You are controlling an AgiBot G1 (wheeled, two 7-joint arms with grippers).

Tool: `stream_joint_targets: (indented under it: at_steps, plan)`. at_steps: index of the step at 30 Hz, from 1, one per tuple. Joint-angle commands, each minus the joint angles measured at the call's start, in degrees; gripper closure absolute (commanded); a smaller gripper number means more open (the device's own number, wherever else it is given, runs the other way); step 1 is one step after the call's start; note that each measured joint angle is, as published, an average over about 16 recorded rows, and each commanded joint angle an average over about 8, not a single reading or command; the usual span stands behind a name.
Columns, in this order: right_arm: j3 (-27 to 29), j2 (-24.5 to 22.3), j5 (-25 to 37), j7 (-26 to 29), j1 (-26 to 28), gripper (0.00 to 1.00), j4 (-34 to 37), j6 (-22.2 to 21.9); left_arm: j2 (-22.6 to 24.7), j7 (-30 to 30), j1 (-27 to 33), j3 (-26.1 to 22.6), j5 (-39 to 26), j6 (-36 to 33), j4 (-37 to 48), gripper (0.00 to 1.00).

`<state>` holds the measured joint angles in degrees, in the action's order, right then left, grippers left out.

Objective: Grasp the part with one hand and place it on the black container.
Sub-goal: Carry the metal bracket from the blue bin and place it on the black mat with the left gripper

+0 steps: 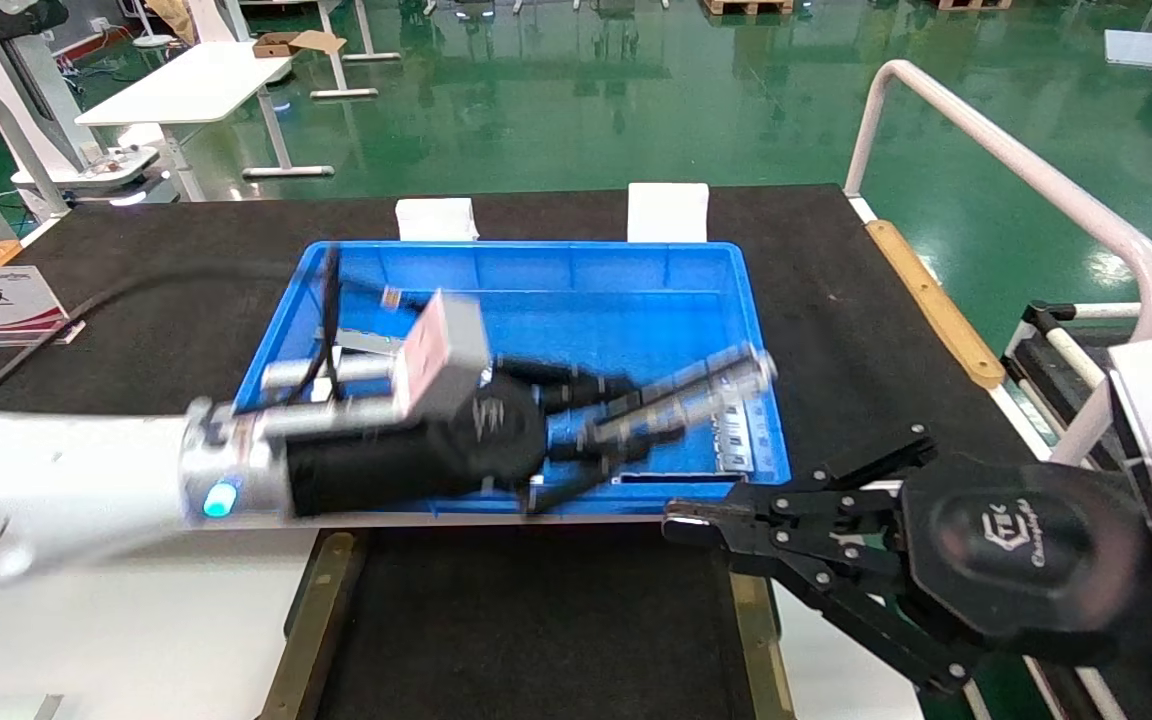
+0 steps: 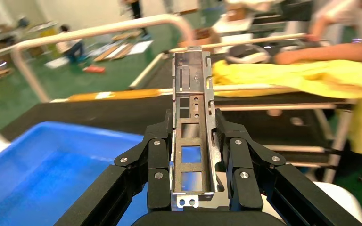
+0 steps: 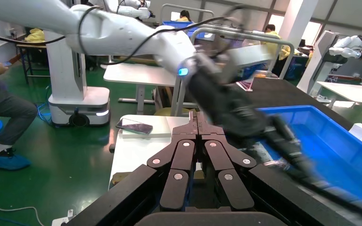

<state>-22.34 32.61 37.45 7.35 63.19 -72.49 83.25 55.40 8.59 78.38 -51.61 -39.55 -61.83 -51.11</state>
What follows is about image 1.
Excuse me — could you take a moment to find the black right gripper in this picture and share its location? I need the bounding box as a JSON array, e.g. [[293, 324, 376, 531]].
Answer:
[[664, 425, 1152, 720]]

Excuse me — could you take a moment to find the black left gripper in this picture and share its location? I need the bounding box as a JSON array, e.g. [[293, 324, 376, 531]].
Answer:
[[284, 358, 684, 519]]

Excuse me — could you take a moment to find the silver metal channel part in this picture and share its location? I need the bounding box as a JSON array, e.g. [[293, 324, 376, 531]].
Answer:
[[584, 343, 779, 453]]

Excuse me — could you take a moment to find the silver tabbed metal part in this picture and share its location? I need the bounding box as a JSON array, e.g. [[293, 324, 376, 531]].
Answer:
[[714, 400, 775, 477]]

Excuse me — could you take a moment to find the grey metal channel part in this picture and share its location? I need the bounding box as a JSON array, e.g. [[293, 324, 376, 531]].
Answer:
[[336, 330, 407, 357]]

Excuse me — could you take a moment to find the blue plastic bin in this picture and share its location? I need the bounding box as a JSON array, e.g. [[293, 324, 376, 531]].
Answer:
[[234, 240, 794, 518]]

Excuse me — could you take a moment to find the white paper label right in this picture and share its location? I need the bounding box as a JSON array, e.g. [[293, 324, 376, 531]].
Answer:
[[628, 183, 710, 243]]

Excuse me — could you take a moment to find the white paper label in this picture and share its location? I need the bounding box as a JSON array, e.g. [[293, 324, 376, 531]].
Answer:
[[396, 197, 480, 242], [628, 183, 710, 243]]

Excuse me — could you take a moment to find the white paper label left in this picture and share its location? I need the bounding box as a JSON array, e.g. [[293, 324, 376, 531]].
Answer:
[[396, 197, 480, 242]]

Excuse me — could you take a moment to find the black side cart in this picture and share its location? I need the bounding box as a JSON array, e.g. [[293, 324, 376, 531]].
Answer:
[[1001, 298, 1137, 466]]

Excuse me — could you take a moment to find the white tube railing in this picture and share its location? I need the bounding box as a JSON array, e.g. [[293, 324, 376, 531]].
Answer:
[[0, 80, 72, 221], [844, 60, 1152, 466]]

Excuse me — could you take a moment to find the cardboard box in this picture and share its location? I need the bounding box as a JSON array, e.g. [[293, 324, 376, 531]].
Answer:
[[254, 30, 347, 59]]

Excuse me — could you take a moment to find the white table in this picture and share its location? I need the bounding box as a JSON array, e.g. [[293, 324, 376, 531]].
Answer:
[[76, 40, 337, 201]]

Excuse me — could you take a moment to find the grey floor board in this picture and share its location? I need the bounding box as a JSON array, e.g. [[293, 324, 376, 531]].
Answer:
[[1104, 30, 1152, 71]]

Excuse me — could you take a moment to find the brass rail strip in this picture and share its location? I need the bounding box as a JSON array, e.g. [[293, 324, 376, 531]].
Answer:
[[256, 530, 369, 720], [731, 570, 799, 720]]

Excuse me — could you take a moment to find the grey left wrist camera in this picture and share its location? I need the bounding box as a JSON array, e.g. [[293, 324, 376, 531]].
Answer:
[[391, 290, 493, 426]]

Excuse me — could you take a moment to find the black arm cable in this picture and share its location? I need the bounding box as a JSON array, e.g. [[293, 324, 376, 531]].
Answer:
[[0, 243, 407, 446]]

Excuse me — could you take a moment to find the white table leg frame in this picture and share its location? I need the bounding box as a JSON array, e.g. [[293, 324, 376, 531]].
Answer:
[[311, 0, 402, 101]]

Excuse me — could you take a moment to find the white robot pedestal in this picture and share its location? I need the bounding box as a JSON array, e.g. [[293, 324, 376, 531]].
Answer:
[[0, 0, 177, 211]]

